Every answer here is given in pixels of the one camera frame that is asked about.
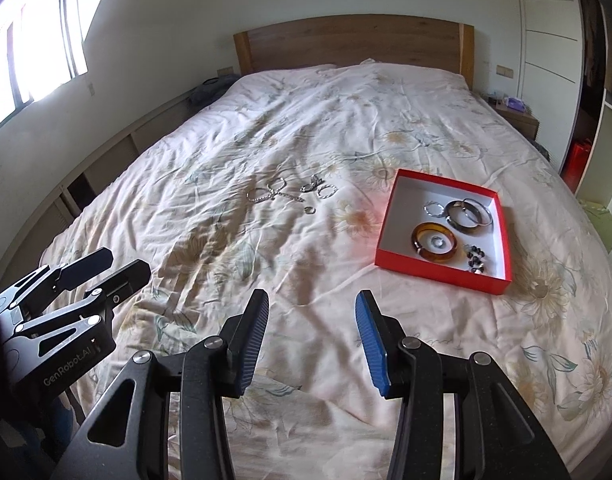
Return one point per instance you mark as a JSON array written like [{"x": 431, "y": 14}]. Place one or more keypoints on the dark bag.
[{"x": 211, "y": 92}]

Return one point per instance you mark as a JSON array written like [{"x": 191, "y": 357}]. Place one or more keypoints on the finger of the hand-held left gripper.
[
  {"x": 121, "y": 282},
  {"x": 86, "y": 267}
]

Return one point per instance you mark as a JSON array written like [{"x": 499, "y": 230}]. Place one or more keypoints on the thin silver bangle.
[{"x": 488, "y": 210}]

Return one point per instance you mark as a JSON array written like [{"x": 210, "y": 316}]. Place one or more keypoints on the dark olive bangle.
[{"x": 448, "y": 214}]

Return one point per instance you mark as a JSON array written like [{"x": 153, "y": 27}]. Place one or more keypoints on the red shallow box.
[{"x": 415, "y": 195}]

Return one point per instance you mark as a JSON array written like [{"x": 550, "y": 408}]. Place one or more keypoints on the window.
[{"x": 41, "y": 45}]

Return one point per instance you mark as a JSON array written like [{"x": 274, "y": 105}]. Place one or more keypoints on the white wardrobe doors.
[{"x": 550, "y": 60}]

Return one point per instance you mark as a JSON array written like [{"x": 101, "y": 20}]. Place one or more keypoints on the purple tissue box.
[{"x": 514, "y": 103}]

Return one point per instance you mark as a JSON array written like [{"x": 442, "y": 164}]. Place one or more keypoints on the open closet shelving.
[{"x": 605, "y": 160}]

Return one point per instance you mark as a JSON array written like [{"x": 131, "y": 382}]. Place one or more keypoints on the wooden headboard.
[{"x": 351, "y": 42}]

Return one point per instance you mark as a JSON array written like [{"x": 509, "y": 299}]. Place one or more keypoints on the hanging clothes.
[{"x": 598, "y": 35}]

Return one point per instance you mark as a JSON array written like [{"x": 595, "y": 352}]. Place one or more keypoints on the wall socket plate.
[
  {"x": 504, "y": 71},
  {"x": 226, "y": 70}
]

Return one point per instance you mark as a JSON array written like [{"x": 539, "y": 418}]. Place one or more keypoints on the floral bed blanket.
[{"x": 236, "y": 135}]

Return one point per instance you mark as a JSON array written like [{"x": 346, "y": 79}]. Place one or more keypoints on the low window cabinet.
[{"x": 61, "y": 185}]

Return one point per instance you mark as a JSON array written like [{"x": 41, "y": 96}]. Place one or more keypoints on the amber resin bangle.
[{"x": 418, "y": 247}]

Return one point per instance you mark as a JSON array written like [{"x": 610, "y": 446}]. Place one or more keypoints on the silver hoop earrings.
[{"x": 426, "y": 210}]

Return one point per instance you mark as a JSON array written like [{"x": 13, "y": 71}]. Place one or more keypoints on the wooden nightstand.
[{"x": 520, "y": 122}]

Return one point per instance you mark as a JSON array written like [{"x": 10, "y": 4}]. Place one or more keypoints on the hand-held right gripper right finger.
[{"x": 373, "y": 345}]

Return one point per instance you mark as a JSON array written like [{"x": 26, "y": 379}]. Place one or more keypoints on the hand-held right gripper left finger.
[{"x": 251, "y": 340}]

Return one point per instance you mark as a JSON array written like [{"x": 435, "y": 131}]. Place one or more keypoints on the red container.
[{"x": 578, "y": 162}]

